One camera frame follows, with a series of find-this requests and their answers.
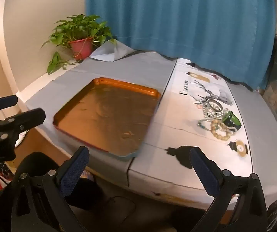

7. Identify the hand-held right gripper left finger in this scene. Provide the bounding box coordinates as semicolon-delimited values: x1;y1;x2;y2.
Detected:
10;146;91;232

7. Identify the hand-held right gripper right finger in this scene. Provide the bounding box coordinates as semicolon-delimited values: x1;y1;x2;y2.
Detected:
189;146;268;232

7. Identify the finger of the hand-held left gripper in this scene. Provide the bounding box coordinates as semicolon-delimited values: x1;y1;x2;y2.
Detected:
0;95;18;118
0;108;46;146

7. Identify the wooden bead bracelet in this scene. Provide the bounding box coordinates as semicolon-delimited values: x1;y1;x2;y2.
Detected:
210;119;231;142

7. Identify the teal bead bracelet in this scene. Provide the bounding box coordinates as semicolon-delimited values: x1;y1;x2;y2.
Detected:
197;119;211;131

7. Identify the green and black wristwatch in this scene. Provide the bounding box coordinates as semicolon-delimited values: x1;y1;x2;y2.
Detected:
222;111;242;130

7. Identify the orange tray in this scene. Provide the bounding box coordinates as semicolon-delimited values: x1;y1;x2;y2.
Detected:
53;77;162;162

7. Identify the red patterned cloth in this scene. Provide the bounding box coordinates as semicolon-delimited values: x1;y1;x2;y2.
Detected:
0;162;16;191

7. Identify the white printed table runner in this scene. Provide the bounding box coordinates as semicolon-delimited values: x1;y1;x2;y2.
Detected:
126;58;255;191

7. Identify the black and white bangle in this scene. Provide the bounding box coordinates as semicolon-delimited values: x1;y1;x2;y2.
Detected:
208;100;224;112

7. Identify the red flower pot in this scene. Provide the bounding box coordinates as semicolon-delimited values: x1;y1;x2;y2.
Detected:
68;37;93;61

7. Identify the green pothos plant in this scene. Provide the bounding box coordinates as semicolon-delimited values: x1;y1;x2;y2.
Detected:
41;14;117;75

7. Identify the grey tablecloth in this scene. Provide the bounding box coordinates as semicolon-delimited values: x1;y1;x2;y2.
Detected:
24;39;277;199

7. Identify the blue curtain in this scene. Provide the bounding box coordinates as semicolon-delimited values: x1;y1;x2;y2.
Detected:
85;0;277;91

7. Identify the black cable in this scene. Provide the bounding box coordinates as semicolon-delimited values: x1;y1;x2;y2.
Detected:
100;194;136;223

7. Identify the pearl bracelet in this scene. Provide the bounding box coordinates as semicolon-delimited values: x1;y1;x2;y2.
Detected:
202;107;228;122

